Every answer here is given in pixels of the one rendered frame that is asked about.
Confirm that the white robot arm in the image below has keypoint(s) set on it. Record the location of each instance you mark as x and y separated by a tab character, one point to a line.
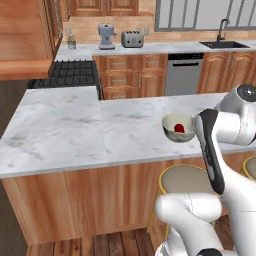
233	200

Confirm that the pale grey bowl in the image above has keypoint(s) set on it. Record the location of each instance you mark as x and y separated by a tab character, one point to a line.
176	134

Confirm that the wooden counter island body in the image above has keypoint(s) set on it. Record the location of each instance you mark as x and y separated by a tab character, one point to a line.
86	203

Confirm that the red round item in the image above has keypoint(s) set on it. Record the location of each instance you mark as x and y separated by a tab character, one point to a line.
179	128

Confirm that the wooden base cupboard run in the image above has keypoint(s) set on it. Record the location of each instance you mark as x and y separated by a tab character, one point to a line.
131	76

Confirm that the yellow-rimmed grey stool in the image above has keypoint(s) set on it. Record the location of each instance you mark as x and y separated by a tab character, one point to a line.
183	180
250	168

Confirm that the stainless steel dishwasher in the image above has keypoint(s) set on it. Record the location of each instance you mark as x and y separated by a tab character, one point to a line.
183	74

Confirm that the black gas hob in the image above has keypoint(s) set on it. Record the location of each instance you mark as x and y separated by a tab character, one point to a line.
68	74

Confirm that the silver toaster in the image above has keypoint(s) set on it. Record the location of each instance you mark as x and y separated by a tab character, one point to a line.
132	39

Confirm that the grey blue coffee machine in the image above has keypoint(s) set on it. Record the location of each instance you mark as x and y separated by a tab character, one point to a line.
106	37

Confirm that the small potted plant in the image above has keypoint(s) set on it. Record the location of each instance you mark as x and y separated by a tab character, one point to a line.
71	41

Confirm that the wooden sink cupboard run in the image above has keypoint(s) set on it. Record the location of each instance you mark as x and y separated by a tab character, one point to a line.
226	71

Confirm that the black sink basin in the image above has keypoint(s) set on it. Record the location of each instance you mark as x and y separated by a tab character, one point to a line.
224	44

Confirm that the black tap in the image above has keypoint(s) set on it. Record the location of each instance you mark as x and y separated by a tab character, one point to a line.
221	30

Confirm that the grey-framed window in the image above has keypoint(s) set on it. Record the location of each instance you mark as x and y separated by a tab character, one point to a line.
205	14

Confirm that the tall wooden cupboard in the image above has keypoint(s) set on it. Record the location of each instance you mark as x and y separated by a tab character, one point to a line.
28	33

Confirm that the wooden wall cupboards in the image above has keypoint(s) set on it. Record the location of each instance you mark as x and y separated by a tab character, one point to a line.
104	8

